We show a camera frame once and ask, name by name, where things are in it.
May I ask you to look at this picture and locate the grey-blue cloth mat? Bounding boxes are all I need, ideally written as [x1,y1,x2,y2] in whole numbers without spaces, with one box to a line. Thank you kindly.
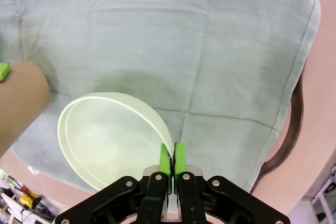
[0,0,322,194]

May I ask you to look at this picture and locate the pale green bowl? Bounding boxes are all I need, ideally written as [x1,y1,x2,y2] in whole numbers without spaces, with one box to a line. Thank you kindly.
[57,91,176,216]

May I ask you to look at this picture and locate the dark brown serving tray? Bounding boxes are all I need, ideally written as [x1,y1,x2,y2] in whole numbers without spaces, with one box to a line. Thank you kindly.
[250,58,307,192]

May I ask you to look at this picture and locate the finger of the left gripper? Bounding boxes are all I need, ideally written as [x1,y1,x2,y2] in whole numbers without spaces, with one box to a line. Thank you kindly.
[0,62,12,83]

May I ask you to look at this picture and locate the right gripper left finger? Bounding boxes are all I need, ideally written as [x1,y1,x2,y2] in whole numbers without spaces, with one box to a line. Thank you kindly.
[54,143,174,224]

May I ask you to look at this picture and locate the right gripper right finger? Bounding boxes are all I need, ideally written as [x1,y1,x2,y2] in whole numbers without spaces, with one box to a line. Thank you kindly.
[173,142,291,224]

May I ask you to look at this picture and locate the brown cup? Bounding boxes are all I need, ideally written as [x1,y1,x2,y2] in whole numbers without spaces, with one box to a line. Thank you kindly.
[0,60,51,158]

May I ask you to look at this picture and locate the yellow clamp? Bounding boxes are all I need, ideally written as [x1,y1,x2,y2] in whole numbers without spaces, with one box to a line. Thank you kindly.
[19,193,40,207]

